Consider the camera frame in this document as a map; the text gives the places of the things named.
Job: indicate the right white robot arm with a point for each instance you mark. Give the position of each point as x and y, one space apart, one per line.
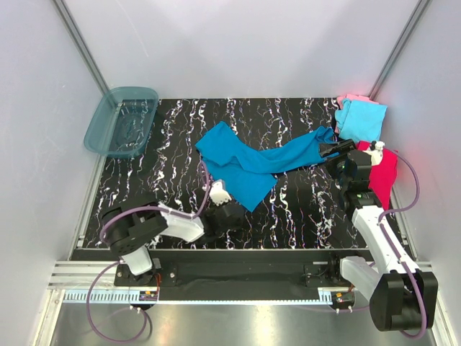
401 296

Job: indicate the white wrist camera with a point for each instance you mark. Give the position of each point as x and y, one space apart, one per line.
376 152
218 194

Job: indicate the red folded shirt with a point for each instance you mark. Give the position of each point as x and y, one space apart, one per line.
383 175

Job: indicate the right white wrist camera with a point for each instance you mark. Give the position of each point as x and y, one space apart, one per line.
376 152

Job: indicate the light blue folded shirt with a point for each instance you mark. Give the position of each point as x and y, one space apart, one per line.
360 121

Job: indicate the blue t shirt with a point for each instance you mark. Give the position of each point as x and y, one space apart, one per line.
248 174

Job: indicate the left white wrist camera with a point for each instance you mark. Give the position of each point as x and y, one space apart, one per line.
218 194

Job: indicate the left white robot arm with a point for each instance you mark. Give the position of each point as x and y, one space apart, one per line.
127 232

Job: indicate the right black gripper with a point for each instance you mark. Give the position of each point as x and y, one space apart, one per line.
325 149

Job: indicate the white slotted cable duct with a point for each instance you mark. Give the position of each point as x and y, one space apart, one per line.
320 298

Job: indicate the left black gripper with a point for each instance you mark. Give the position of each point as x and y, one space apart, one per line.
240 221

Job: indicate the pink folded shirt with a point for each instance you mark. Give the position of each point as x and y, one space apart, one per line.
352 97

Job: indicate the teal plastic bin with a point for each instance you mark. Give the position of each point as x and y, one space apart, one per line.
122 122

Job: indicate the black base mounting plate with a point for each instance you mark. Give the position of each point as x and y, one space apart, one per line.
287 273

